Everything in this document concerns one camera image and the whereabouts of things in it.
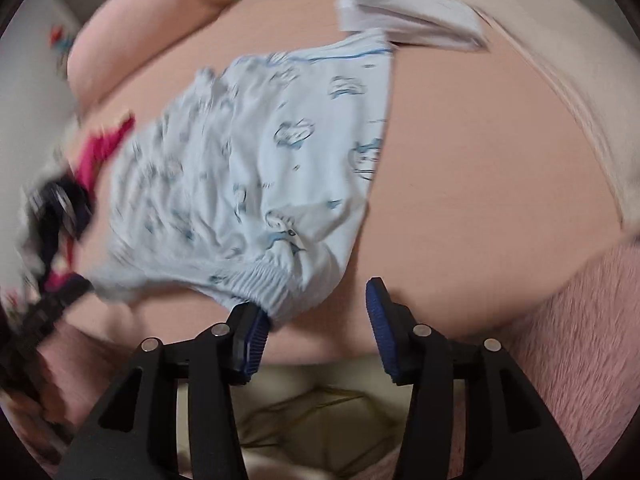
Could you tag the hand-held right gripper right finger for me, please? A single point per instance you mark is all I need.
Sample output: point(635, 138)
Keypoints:
point(376, 325)

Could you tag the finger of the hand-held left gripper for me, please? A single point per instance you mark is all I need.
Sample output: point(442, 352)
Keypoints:
point(60, 310)

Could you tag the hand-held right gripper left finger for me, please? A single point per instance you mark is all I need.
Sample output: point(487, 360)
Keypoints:
point(252, 345)

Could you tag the light blue cartoon-print pajama garment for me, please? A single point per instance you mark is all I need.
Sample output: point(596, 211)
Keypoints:
point(250, 160)

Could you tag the person's left forearm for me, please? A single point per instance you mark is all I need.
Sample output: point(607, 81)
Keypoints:
point(80, 370)

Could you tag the magenta garment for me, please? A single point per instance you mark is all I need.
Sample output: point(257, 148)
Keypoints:
point(102, 152)
point(60, 275)

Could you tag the navy white-striped garment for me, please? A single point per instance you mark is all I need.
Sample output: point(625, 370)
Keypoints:
point(70, 210)

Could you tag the pink bed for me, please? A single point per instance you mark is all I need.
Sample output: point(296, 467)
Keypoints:
point(475, 185)

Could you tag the person's pink fuzzy pants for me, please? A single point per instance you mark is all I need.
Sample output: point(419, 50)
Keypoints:
point(575, 360)

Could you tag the pink pillow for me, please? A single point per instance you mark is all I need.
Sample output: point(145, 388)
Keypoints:
point(125, 35)

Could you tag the white folded cloth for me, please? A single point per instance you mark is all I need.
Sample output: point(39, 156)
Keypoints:
point(400, 10)

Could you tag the pale pink quilt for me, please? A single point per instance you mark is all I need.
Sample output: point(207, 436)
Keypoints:
point(575, 60)

